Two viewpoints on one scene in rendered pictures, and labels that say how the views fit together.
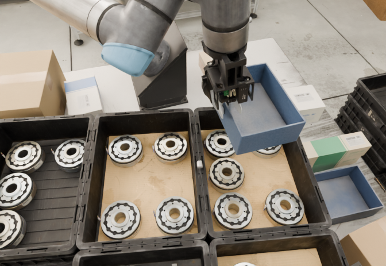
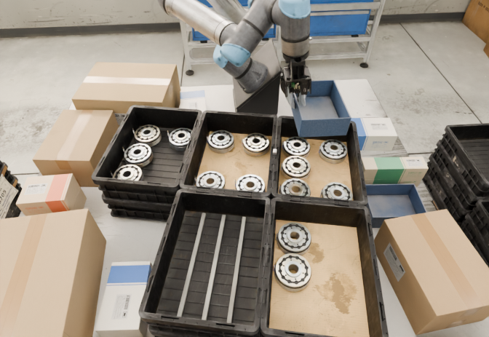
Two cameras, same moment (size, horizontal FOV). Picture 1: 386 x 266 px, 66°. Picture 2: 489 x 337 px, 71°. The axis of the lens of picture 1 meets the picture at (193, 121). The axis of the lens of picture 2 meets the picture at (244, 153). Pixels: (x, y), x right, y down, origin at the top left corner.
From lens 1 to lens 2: 0.49 m
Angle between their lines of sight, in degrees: 10
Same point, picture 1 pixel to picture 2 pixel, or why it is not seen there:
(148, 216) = (230, 186)
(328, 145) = (389, 162)
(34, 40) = not seen: hidden behind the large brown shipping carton
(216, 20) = (287, 35)
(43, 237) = not seen: hidden behind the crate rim
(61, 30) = (176, 60)
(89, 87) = (199, 97)
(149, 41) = (248, 44)
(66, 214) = (172, 176)
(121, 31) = (233, 37)
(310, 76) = (413, 129)
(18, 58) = (150, 68)
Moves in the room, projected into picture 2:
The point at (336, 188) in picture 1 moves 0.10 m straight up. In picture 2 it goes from (394, 202) to (402, 186)
